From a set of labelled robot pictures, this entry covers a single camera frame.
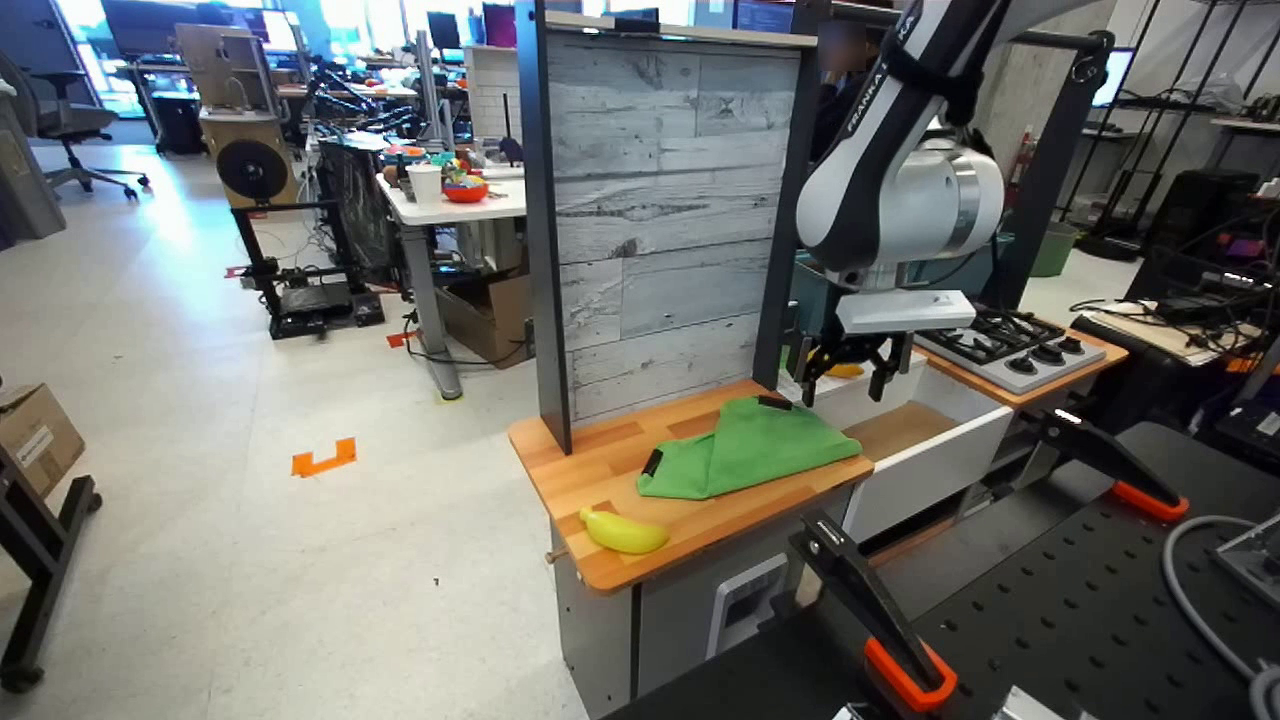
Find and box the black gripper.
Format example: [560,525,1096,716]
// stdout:
[801,334,913,410]

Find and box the green towel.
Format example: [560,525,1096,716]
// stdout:
[641,395,862,499]

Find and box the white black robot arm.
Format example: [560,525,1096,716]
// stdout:
[797,0,1012,402]

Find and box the white toy sink basin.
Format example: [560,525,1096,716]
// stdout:
[816,361,1012,542]

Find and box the toy stove top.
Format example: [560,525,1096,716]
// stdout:
[917,309,1103,395]

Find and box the orange black clamp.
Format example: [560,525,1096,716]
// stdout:
[1016,410,1192,525]
[783,512,959,716]

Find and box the wooden toy kitchen counter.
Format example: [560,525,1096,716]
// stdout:
[508,382,872,594]

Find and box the grey wood backsplash panel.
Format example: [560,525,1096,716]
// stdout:
[517,0,816,449]

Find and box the yellow toy banana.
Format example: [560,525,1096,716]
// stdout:
[581,509,670,555]

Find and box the black perforated mounting board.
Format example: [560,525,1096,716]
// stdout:
[610,423,1280,720]

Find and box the cardboard box under desk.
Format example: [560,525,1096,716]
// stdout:
[436,277,531,370]

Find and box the white office desk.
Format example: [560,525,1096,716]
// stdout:
[375,174,530,402]

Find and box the cardboard box at left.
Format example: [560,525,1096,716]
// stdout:
[0,384,85,495]

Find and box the black office chair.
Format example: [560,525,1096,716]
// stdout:
[0,56,152,201]

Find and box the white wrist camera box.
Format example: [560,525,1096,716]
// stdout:
[835,291,978,338]

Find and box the black 3d printer frame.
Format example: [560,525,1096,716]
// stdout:
[231,201,385,341]

